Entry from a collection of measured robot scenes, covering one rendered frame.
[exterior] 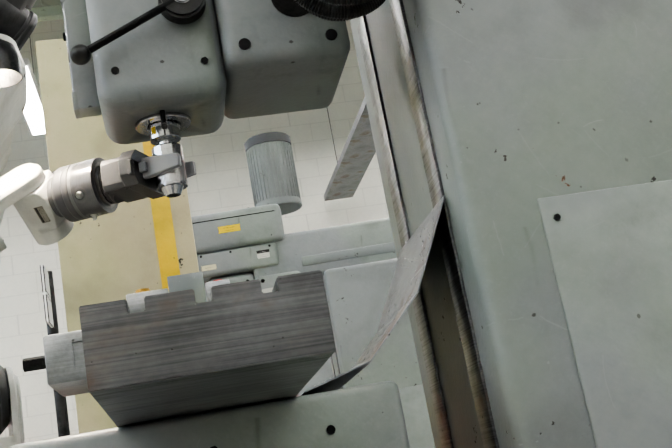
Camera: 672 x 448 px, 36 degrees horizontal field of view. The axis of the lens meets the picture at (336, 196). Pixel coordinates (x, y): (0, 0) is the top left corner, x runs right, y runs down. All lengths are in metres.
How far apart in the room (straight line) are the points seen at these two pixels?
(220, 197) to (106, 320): 10.01
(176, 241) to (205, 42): 1.83
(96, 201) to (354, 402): 0.52
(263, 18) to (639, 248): 0.63
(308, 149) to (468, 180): 9.83
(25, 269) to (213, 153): 2.24
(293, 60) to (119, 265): 1.87
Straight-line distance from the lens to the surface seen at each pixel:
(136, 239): 3.36
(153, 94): 1.56
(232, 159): 11.13
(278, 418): 1.37
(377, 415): 1.39
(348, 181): 10.33
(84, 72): 1.65
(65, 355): 1.51
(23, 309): 10.85
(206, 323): 1.00
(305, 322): 1.00
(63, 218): 1.70
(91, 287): 3.34
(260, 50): 1.56
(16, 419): 2.12
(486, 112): 1.46
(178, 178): 1.59
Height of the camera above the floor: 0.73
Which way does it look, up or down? 15 degrees up
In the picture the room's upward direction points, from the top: 11 degrees counter-clockwise
